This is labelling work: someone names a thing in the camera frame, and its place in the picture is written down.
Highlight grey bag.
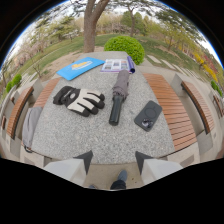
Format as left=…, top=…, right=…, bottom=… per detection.
left=21, top=106, right=44, bottom=154

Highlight grey folded umbrella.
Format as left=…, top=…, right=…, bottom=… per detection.
left=108, top=69, right=131, bottom=127

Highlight wooden slat bench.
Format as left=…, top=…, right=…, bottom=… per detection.
left=180, top=80, right=216, bottom=135
left=6, top=85, right=35, bottom=140
left=32, top=77, right=62, bottom=109
left=142, top=72, right=198, bottom=153

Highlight blue folder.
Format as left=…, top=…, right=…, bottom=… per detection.
left=56, top=56, right=106, bottom=81

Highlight dark grey smartphone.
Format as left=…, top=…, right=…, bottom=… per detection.
left=133, top=100, right=163, bottom=132

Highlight person's foot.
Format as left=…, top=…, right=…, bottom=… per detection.
left=109, top=170, right=129, bottom=191

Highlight black and beige glove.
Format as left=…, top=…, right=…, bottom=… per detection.
left=52, top=85, right=106, bottom=118

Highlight round green bush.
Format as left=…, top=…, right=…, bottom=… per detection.
left=103, top=35, right=146, bottom=66

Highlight tree trunk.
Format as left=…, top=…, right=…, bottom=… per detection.
left=82, top=0, right=110, bottom=54

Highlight open magazine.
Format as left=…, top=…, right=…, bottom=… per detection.
left=100, top=55, right=136, bottom=75

